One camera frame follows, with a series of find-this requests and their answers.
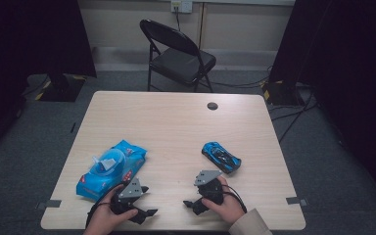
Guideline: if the black power cable at socket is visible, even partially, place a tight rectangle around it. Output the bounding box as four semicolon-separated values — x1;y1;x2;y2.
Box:
173;6;182;32

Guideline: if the person's right hand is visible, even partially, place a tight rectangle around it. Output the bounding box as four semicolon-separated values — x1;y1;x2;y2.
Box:
201;175;247;225

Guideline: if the white wet wipe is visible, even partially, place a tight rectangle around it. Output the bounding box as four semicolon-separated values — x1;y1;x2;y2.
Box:
93;156;118;172

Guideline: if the blue wet wipes pack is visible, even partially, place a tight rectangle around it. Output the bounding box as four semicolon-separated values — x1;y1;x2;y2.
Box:
75;139;148;202

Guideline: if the black stand base yellow tape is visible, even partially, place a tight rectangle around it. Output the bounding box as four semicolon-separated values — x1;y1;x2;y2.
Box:
38;72;88;103
261;79;306;107

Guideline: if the blue and black toy car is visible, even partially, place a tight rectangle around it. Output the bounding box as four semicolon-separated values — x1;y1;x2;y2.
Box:
201;141;243;175

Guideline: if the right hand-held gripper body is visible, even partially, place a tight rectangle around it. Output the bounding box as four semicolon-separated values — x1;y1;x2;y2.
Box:
194;169;225;208

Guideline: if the left hand-held gripper black cable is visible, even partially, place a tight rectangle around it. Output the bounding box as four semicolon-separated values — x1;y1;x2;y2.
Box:
84;192;113;229

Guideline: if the black floor cable bundle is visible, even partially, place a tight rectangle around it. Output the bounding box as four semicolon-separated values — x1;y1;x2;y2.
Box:
268;91;319;145

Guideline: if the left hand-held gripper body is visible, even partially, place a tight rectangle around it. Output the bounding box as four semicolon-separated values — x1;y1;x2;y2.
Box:
110;176;148;216

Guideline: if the hand-held gripper black cable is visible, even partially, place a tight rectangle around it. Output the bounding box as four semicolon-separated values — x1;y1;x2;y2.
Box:
84;192;113;229
221;184;249;214

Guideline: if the grey tape strip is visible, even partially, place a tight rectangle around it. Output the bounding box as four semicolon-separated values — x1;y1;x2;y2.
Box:
35;199;63;211
285;196;308;207

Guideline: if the person's left hand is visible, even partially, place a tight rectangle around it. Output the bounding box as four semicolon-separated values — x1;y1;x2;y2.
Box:
82;184;139;235

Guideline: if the right hand-held gripper black cable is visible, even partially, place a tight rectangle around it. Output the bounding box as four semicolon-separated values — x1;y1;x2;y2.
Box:
221;184;249;214

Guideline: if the white wall socket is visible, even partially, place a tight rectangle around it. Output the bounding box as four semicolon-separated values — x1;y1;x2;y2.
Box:
170;0;194;15

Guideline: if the black folding chair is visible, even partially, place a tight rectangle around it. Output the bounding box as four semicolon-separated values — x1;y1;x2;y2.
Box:
139;19;217;94

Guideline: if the black curtain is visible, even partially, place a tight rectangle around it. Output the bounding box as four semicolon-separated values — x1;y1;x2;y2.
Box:
0;0;98;165
268;0;376;210

